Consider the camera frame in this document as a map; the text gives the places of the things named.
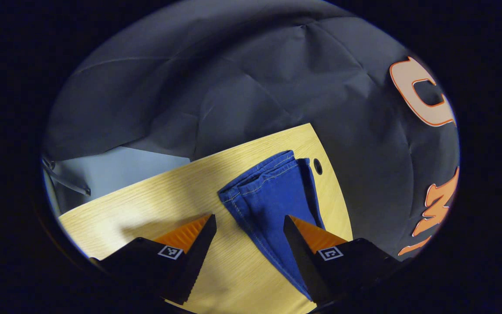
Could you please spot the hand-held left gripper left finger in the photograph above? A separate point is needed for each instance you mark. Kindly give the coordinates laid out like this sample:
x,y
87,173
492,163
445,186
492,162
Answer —
x,y
196,257

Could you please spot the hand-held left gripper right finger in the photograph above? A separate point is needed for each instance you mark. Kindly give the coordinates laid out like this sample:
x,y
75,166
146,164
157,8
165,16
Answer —
x,y
303,257

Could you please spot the blue denim jeans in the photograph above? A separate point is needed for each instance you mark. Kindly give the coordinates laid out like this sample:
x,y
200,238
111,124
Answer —
x,y
268,196

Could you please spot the grey metal rod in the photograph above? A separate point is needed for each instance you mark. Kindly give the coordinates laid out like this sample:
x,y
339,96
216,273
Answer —
x,y
66,181

